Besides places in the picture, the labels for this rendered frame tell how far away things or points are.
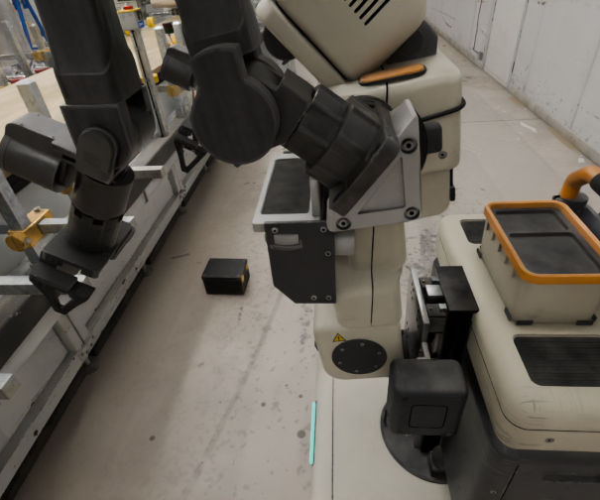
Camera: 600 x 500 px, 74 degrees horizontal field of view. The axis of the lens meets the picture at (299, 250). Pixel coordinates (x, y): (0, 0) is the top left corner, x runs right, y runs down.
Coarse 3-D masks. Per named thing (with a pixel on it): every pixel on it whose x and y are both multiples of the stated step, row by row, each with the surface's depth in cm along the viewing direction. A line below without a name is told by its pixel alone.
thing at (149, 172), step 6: (132, 168) 125; (138, 168) 125; (144, 168) 124; (150, 168) 124; (156, 168) 124; (162, 168) 124; (138, 174) 124; (144, 174) 124; (150, 174) 124; (156, 174) 124; (162, 174) 124
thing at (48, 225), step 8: (128, 216) 107; (0, 224) 108; (40, 224) 107; (48, 224) 107; (56, 224) 107; (64, 224) 106; (136, 224) 108; (0, 232) 110; (48, 232) 108; (56, 232) 108
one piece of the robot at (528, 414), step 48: (576, 192) 79; (480, 240) 88; (432, 288) 80; (480, 288) 76; (432, 336) 82; (480, 336) 70; (528, 336) 67; (576, 336) 66; (480, 384) 70; (528, 384) 59; (576, 384) 59; (480, 432) 71; (528, 432) 59; (576, 432) 58; (480, 480) 72; (528, 480) 68; (576, 480) 67
